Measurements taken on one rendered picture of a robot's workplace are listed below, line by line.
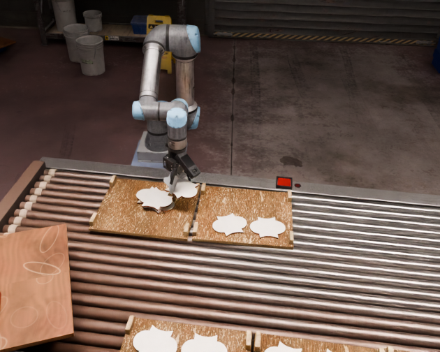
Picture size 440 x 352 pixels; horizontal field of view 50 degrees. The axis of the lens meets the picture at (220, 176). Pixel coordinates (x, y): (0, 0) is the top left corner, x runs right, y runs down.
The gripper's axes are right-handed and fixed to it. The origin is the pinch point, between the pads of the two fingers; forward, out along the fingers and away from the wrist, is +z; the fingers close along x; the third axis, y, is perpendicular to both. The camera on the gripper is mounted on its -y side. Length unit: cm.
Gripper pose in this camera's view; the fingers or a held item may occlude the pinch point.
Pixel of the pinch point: (181, 187)
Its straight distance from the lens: 197.4
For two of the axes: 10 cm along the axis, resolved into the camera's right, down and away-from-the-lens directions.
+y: -7.5, -4.2, 5.1
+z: -0.3, 8.0, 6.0
